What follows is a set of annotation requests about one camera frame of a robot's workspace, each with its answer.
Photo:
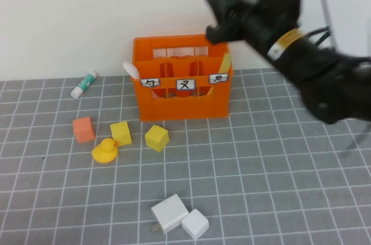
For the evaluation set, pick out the yellow plastic knife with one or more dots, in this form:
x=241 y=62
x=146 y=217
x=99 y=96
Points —
x=224 y=64

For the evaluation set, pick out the white foam cube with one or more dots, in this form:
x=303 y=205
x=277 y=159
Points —
x=194 y=224

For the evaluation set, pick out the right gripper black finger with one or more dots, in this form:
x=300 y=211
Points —
x=218 y=4
x=218 y=35

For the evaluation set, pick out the yellow rubber duck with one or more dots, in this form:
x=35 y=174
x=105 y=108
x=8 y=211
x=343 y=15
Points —
x=104 y=153

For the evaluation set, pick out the white green glue stick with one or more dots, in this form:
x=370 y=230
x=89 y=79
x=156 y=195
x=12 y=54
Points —
x=84 y=84

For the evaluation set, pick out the paper label reading 勺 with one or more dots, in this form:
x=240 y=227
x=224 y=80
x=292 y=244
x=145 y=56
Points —
x=150 y=82

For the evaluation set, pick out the orange plastic cutlery holder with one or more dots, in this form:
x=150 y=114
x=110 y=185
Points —
x=179 y=110

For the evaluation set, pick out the yellow foam cube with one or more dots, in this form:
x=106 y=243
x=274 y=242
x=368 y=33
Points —
x=157 y=139
x=121 y=133

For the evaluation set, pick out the white power adapter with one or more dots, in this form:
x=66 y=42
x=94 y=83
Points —
x=169 y=213

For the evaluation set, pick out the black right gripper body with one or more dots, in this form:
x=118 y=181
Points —
x=252 y=25

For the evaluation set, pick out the paper label reading 叉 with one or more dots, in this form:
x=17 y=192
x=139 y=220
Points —
x=185 y=84

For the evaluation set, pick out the paper label reading 刀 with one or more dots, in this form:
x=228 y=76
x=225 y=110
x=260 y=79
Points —
x=218 y=78

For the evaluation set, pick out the white plastic spoon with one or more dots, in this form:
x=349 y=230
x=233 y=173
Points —
x=131 y=70

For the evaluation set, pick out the orange foam cube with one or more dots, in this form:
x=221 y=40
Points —
x=84 y=130

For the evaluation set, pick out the grey white-grid tablecloth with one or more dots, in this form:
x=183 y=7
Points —
x=261 y=184

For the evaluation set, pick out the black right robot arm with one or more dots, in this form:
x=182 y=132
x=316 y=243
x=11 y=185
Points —
x=319 y=77

